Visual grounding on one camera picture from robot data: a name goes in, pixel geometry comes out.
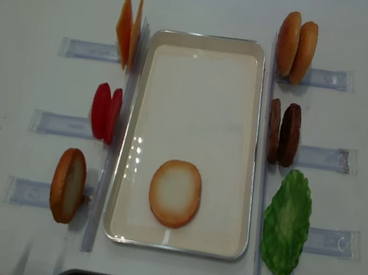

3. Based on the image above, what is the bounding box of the green lettuce leaf front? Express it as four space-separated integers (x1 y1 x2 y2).
261 170 313 275

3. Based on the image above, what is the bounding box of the bread slice on tray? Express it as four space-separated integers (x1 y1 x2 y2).
149 159 202 229

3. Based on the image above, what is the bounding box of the red tomato slice right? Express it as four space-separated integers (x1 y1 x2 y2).
103 88 123 146

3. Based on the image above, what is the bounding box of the red tomato slice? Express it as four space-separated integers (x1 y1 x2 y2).
91 82 112 140
103 88 123 146

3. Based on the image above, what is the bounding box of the red tomato slice left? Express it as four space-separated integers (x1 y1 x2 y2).
91 82 112 140

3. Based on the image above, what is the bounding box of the brown meat patty right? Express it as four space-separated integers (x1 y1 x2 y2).
277 103 301 168

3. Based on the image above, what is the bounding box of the orange cheese slice right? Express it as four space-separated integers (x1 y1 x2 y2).
128 0 144 72

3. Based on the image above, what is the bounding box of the orange cheese slice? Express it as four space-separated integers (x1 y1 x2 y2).
128 0 144 72
116 0 133 69

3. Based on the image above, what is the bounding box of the standing bread slice left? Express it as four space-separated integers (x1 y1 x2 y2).
49 148 87 224

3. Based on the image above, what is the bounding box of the orange cheese slice left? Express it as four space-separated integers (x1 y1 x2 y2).
116 0 133 69

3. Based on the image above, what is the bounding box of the clear tomato holder strip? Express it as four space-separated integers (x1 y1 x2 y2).
29 109 94 140

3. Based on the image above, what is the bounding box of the clear cheese holder strip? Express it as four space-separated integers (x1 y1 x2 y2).
58 36 121 63

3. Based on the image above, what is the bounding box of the clear bread holder strip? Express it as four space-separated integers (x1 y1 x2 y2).
2 172 96 219

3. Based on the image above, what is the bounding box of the clear lettuce holder strip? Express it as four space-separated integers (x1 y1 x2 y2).
303 228 361 262

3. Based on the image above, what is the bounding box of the white metal tray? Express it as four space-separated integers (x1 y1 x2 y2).
104 30 265 260

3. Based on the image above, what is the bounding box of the clear patty holder strip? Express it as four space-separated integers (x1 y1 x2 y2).
294 145 357 175

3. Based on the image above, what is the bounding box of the bun slice left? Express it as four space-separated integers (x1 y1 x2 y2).
276 11 302 76

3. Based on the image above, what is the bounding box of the bun slice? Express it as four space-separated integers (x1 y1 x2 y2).
288 21 319 85
276 11 302 76

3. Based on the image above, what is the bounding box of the bun slice right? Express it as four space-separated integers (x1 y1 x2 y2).
288 21 319 85

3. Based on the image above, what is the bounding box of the clear bun holder strip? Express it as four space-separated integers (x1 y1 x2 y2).
274 58 357 96

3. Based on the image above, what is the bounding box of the clear holder rail left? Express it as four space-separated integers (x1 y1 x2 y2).
81 18 150 253

